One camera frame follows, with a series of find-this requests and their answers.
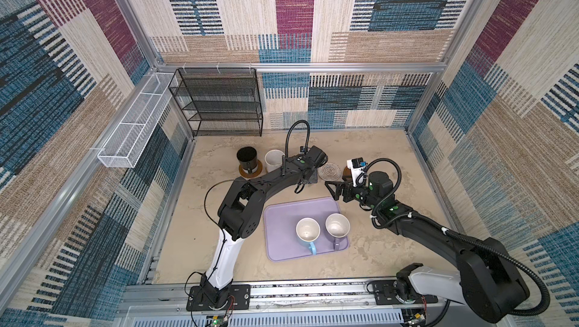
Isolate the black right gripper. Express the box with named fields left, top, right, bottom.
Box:
left=325, top=174, right=379, bottom=210

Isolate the multicolour woven round coaster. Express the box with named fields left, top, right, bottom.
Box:
left=318, top=162, right=343, bottom=182

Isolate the white mug lilac handle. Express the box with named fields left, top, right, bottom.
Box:
left=325, top=213, right=351, bottom=251

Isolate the white speckled mug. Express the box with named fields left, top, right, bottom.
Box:
left=264, top=149, right=285, bottom=173

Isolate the white mug blue handle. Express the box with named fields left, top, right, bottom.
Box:
left=296, top=218, right=321, bottom=256

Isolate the black mug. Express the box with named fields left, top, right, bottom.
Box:
left=236, top=146, right=258, bottom=173

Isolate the brown wooden coaster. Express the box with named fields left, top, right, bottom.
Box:
left=238, top=160, right=263, bottom=179
left=342, top=167, right=352, bottom=182

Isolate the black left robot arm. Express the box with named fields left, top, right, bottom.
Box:
left=189, top=120, right=328, bottom=305

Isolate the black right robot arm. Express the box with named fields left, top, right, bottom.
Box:
left=325, top=158, right=551, bottom=323

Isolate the lilac plastic tray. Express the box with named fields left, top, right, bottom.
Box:
left=264, top=197, right=350, bottom=262

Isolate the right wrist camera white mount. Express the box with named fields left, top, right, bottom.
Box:
left=347, top=158, right=366, bottom=187

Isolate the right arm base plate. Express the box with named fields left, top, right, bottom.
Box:
left=366, top=280, right=439, bottom=306

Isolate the black wire mesh shelf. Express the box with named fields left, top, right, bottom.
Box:
left=169, top=68, right=263, bottom=137

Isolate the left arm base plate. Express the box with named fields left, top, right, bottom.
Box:
left=186, top=284, right=251, bottom=312

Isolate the white wire mesh basket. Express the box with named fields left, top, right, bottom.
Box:
left=97, top=72, right=173, bottom=168

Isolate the aluminium front rail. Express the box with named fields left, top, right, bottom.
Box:
left=115, top=274, right=498, bottom=327

